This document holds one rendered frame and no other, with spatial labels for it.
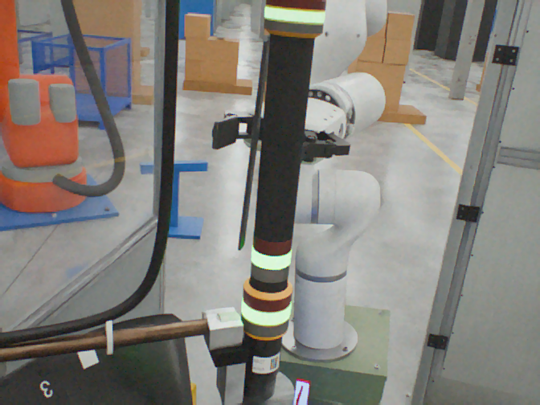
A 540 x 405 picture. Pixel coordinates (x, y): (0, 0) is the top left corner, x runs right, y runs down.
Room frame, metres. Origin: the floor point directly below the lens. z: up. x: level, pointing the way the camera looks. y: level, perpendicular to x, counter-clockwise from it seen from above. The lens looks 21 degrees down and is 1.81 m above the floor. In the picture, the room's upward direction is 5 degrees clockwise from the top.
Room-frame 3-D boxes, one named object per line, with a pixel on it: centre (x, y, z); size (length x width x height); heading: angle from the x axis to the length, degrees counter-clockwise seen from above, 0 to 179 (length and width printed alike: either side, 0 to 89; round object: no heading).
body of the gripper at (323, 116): (0.66, -0.03, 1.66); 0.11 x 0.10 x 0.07; 153
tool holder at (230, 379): (0.41, 0.01, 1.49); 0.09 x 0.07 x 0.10; 112
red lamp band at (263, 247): (0.42, 0.00, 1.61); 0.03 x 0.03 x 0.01
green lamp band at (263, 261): (0.42, 0.00, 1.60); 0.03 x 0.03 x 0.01
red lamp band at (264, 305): (0.42, 0.00, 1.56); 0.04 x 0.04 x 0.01
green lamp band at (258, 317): (0.42, 0.00, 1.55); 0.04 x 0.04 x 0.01
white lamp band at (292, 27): (0.42, 0.00, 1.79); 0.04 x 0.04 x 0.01
